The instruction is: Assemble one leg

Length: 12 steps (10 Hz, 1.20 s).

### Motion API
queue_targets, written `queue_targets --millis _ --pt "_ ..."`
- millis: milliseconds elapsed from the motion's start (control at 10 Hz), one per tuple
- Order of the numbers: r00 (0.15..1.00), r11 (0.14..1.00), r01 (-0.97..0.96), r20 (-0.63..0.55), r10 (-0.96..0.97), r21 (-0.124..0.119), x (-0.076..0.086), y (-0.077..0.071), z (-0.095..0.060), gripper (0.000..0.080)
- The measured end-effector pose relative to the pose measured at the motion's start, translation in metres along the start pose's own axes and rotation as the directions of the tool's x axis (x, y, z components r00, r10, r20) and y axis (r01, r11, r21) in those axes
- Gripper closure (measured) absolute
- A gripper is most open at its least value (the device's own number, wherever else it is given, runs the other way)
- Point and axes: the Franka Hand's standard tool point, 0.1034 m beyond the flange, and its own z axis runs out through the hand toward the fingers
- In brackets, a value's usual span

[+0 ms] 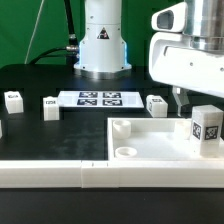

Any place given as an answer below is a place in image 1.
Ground white U-shaped obstacle fence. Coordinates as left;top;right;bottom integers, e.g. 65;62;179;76
0;160;224;188

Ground white square tabletop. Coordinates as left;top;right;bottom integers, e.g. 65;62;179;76
107;118;224;161

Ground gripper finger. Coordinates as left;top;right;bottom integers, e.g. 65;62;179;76
172;86;189;117

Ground white cable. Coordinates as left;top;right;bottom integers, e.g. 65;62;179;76
23;0;46;65

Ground white tag plate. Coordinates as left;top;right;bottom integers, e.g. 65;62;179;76
58;91;144;108

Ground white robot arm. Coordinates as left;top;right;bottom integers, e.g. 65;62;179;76
149;0;224;115

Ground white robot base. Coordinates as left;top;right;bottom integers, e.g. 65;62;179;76
74;0;132;79

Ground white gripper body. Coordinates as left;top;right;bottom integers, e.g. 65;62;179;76
149;32;224;98

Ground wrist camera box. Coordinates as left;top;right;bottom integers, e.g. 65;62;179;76
151;2;187;33

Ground white part left edge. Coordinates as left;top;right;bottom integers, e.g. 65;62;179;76
0;120;3;139

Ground black cables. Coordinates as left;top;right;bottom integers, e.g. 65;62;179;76
28;0;80;65

